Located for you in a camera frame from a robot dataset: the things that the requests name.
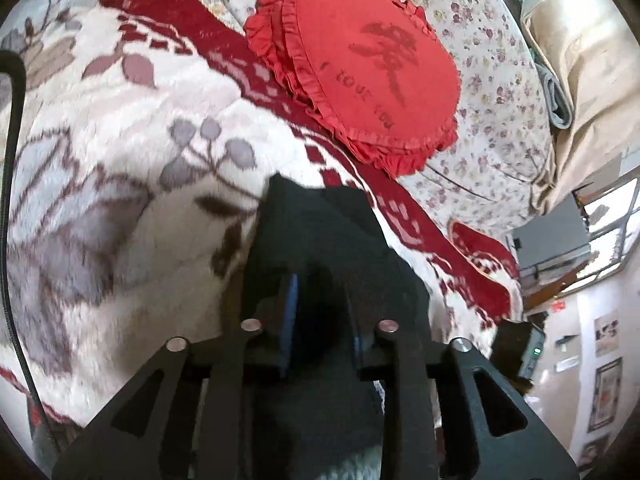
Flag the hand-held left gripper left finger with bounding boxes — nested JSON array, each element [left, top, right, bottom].
[[52, 272, 301, 480]]

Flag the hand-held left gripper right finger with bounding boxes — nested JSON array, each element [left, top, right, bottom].
[[344, 280, 581, 480]]

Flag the black pants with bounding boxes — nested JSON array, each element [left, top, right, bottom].
[[239, 172, 436, 476]]

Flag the black device with green light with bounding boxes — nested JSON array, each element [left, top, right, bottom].
[[492, 319, 547, 381]]

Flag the red and white fleece blanket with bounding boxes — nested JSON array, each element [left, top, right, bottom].
[[0, 0, 525, 428]]

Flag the grey box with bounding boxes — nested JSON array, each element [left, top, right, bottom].
[[511, 194, 592, 273]]

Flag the floral bed sheet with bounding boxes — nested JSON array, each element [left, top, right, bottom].
[[170, 0, 556, 256]]

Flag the red ruffled heart pillow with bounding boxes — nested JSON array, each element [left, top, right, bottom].
[[244, 0, 461, 178]]

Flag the window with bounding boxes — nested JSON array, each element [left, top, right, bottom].
[[572, 177, 640, 281]]

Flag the grey folded cloth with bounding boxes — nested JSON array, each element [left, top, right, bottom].
[[537, 60, 573, 131]]

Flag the beige curtain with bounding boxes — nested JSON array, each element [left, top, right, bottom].
[[520, 0, 640, 216]]

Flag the small wall picture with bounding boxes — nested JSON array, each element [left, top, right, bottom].
[[594, 314, 620, 358]]

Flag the framed wall picture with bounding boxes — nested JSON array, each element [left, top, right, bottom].
[[589, 357, 623, 433]]

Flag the black braided cable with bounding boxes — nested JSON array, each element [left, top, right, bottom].
[[0, 50, 58, 461]]

